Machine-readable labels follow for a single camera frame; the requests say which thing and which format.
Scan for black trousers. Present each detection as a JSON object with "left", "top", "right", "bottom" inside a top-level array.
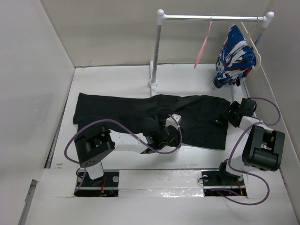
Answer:
[{"left": 73, "top": 93, "right": 230, "bottom": 150}]

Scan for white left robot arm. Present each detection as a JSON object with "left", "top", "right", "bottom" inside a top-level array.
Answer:
[{"left": 73, "top": 114, "right": 182, "bottom": 186}]

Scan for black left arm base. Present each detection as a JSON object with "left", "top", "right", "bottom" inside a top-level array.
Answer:
[{"left": 74, "top": 169, "right": 120, "bottom": 197}]

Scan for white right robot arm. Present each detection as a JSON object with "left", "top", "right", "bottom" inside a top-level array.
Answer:
[{"left": 217, "top": 98, "right": 285, "bottom": 185}]

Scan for cream plastic hanger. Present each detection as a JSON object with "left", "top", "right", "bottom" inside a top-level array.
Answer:
[{"left": 240, "top": 22, "right": 262, "bottom": 71}]

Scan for pink plastic hanger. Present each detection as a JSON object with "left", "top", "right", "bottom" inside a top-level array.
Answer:
[{"left": 194, "top": 18, "right": 213, "bottom": 69}]

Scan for blue patterned garment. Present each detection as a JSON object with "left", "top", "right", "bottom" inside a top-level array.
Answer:
[{"left": 213, "top": 25, "right": 257, "bottom": 89}]

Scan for white metal clothes rack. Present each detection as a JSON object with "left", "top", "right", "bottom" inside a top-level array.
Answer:
[{"left": 148, "top": 9, "right": 275, "bottom": 102}]

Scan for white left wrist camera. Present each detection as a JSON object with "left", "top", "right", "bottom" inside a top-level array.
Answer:
[{"left": 165, "top": 114, "right": 181, "bottom": 129}]

